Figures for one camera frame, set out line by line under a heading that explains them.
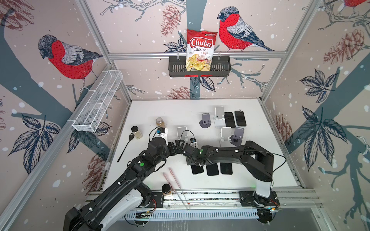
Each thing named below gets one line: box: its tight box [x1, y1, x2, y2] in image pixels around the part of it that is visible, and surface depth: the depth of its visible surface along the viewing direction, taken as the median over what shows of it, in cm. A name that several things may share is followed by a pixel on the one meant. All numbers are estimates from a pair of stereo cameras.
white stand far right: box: [213, 106, 226, 129], surface depth 103 cm
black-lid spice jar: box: [131, 125, 143, 141], surface depth 94 cm
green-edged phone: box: [190, 164, 204, 175], surface depth 85 cm
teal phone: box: [234, 110, 247, 127], surface depth 111 cm
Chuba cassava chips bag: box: [185, 28, 218, 72], surface depth 86 cm
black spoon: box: [117, 132, 135, 163], surface depth 97 cm
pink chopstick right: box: [168, 167, 190, 211], surface depth 79 cm
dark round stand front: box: [229, 126, 245, 146], surface depth 94 cm
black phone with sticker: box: [206, 163, 220, 177], surface depth 85 cm
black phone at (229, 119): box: [224, 112, 236, 129], surface depth 109 cm
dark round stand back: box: [198, 112, 212, 129], surface depth 103 cm
